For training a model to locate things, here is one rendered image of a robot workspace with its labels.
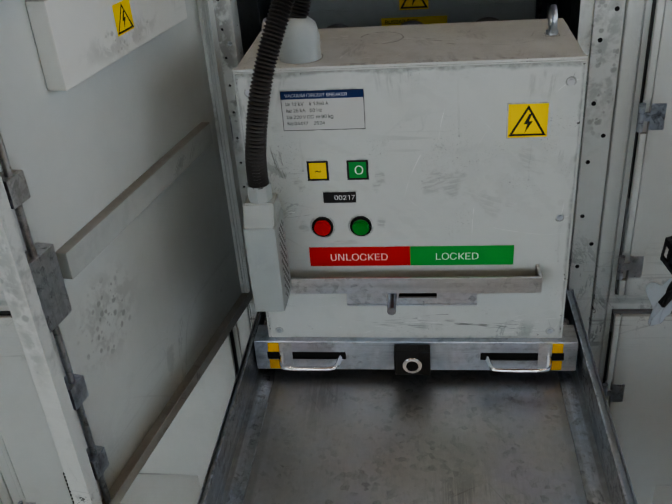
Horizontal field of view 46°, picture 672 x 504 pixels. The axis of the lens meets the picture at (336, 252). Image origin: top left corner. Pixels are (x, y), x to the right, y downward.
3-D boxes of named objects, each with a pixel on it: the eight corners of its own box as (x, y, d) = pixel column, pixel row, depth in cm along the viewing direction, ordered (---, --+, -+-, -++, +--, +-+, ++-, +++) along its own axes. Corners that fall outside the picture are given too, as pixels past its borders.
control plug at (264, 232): (285, 312, 118) (273, 209, 109) (254, 312, 119) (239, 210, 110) (293, 284, 125) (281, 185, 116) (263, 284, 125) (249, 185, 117)
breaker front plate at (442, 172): (560, 349, 129) (587, 63, 105) (270, 347, 135) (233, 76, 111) (559, 344, 130) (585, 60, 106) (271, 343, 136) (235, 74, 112)
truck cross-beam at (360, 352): (575, 371, 131) (578, 342, 128) (257, 369, 137) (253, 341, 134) (570, 352, 135) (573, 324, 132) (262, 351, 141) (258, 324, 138)
